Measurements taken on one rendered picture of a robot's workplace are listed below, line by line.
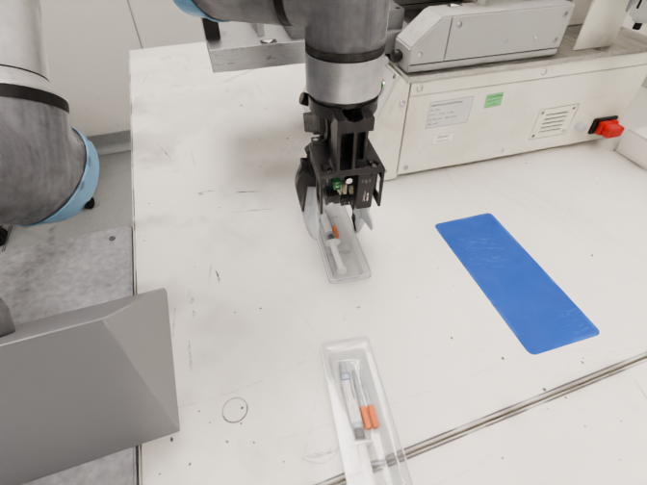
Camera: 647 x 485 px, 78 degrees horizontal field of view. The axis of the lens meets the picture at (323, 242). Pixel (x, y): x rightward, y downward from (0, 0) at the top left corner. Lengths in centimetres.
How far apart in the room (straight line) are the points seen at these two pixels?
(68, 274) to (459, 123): 61
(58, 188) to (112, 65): 181
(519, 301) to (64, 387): 48
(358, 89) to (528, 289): 34
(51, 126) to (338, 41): 30
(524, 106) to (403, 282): 38
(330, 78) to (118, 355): 28
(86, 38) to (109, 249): 169
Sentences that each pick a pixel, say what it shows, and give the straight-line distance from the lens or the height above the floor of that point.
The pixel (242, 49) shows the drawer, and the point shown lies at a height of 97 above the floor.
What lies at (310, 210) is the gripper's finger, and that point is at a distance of 51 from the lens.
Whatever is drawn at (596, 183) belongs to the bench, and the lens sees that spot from 83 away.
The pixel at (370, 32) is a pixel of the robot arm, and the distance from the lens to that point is 38.
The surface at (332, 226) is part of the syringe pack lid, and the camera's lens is 57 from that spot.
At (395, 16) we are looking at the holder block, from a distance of 66.
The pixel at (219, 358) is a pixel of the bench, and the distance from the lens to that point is 48.
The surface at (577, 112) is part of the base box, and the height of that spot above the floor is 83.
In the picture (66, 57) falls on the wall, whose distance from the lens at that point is 229.
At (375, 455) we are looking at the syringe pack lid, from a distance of 41.
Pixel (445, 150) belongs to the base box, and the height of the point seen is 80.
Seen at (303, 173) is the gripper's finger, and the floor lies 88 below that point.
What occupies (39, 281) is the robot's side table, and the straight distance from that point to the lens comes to 65.
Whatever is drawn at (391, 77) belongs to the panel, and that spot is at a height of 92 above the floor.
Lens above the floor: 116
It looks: 45 degrees down
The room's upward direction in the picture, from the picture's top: straight up
